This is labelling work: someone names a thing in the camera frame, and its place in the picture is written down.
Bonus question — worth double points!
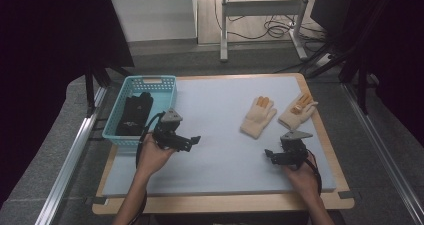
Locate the person's right hand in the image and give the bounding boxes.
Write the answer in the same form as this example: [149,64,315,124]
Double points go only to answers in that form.
[282,152,321,200]

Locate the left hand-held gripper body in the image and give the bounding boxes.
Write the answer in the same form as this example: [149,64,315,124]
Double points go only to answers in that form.
[152,107,193,152]

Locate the white power strip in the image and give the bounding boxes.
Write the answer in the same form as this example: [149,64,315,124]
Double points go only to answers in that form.
[314,52,335,68]

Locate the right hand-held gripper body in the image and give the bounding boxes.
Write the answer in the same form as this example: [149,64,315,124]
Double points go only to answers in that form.
[280,129,314,168]

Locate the person's left hand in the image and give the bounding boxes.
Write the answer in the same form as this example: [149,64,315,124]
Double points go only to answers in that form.
[136,132,176,180]

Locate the pale blue foam mat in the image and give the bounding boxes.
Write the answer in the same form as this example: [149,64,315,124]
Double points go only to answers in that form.
[102,75,338,198]

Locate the teal plastic basket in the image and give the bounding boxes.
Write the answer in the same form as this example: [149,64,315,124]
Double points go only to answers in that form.
[101,74,179,150]

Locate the black floor cables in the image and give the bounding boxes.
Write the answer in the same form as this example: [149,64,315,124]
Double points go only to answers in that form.
[213,0,332,50]

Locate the aluminium rail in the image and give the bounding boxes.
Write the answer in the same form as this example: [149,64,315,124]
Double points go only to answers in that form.
[341,82,424,225]
[34,84,108,225]

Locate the white cabinet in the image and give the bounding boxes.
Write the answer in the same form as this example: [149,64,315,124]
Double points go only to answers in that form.
[109,0,199,43]

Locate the grey corner bracket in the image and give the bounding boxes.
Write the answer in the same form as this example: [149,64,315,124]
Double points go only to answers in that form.
[84,195,110,206]
[337,189,363,201]

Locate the dark curtain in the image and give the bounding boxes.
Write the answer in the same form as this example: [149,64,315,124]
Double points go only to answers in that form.
[309,0,424,148]
[0,0,135,209]

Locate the black tripod legs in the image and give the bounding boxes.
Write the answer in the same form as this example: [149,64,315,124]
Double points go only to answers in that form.
[305,18,372,117]
[83,64,135,117]

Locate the white metal desk frame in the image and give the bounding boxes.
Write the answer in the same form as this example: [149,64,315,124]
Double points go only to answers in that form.
[219,0,310,64]

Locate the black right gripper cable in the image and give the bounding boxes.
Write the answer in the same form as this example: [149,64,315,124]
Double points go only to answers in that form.
[305,149,324,197]

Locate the black glove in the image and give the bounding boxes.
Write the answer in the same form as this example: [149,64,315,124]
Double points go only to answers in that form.
[114,91,155,137]

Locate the beige knit glove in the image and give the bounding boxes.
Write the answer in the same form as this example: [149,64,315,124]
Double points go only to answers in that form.
[239,95,278,140]
[278,92,319,131]

